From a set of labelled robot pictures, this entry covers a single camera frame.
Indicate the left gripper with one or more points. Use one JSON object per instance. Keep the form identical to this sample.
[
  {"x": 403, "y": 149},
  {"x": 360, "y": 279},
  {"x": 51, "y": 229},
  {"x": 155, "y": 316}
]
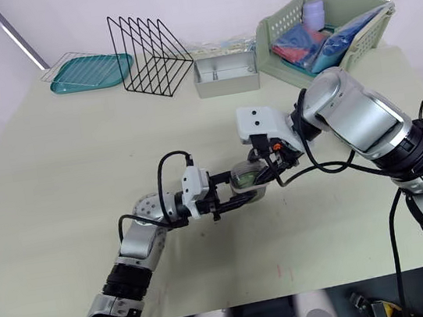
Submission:
[{"x": 210, "y": 202}]

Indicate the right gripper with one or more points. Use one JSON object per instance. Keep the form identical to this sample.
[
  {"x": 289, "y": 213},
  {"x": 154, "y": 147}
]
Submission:
[{"x": 280, "y": 156}]

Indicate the clear grey soap case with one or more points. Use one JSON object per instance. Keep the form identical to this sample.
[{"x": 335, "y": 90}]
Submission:
[{"x": 248, "y": 180}]

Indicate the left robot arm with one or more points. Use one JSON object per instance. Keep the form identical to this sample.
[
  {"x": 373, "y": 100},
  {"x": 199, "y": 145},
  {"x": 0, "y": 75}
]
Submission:
[{"x": 140, "y": 243}]

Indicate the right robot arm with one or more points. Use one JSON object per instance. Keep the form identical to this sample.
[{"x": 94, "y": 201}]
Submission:
[{"x": 368, "y": 120}]

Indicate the red and blue pack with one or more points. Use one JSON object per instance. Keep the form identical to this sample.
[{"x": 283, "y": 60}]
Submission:
[{"x": 298, "y": 44}]

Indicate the blue plastic pack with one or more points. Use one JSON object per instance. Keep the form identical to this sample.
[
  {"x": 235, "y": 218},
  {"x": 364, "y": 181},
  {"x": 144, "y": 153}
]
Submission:
[{"x": 341, "y": 43}]

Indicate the grey metal box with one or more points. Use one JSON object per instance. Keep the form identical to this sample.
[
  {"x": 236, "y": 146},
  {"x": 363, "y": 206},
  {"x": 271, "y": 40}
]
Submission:
[{"x": 224, "y": 83}]

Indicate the clear plastic packs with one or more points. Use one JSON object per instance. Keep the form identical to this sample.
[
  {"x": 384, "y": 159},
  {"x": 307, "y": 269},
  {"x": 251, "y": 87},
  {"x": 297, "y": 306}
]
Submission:
[{"x": 227, "y": 46}]

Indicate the lilac plastic jar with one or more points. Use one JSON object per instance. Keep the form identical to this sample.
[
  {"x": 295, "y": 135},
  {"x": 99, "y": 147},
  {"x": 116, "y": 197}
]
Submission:
[{"x": 313, "y": 14}]

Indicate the teal plastic tray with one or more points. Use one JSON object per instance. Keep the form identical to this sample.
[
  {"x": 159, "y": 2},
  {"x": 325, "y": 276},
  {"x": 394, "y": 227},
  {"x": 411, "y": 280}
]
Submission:
[{"x": 125, "y": 66}]

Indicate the pale green plastic basket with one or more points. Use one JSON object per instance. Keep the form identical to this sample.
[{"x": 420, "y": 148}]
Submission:
[{"x": 355, "y": 0}]

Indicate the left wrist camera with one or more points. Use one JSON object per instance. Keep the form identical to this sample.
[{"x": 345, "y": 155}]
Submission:
[{"x": 193, "y": 186}]

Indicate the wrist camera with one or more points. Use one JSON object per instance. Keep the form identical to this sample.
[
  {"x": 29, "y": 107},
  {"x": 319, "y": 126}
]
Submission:
[
  {"x": 259, "y": 120},
  {"x": 193, "y": 186}
]

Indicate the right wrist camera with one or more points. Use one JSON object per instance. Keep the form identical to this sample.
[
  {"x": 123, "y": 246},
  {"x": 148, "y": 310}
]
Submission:
[{"x": 259, "y": 120}]

